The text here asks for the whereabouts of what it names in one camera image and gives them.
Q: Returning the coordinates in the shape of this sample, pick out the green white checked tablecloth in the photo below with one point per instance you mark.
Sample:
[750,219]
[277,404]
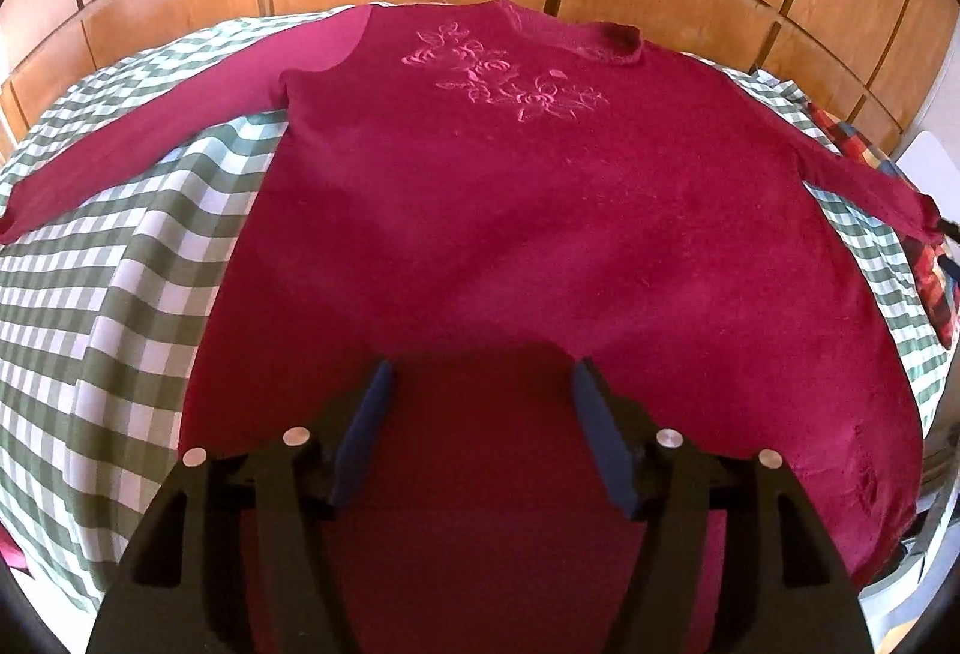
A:
[112,324]

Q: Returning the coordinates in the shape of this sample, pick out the white plastic object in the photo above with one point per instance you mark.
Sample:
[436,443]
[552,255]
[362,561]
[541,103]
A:
[930,155]

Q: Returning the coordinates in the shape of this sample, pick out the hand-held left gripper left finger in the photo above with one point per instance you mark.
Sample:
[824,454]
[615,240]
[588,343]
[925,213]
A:
[367,429]

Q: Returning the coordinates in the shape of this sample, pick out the colourful plaid cloth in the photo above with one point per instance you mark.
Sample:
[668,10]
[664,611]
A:
[855,136]

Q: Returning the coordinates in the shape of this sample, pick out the dark red embroidered sweater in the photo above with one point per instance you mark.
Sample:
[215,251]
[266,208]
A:
[525,211]

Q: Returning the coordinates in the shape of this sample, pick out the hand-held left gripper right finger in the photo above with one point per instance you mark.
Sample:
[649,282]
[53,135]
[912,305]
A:
[604,433]

